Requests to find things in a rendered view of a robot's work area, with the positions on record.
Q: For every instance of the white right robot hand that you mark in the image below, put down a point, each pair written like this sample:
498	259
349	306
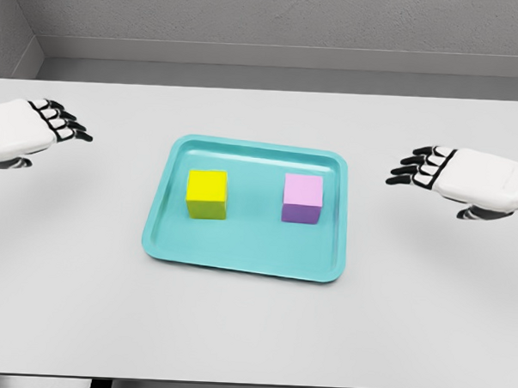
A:
479	178

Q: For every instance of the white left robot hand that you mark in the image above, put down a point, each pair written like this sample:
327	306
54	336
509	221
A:
17	127

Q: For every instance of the purple cube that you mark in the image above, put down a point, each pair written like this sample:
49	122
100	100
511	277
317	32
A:
302	198

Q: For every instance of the yellow cube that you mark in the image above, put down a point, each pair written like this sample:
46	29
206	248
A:
206	191

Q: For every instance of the teal rectangular tray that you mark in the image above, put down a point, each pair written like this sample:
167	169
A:
244	245

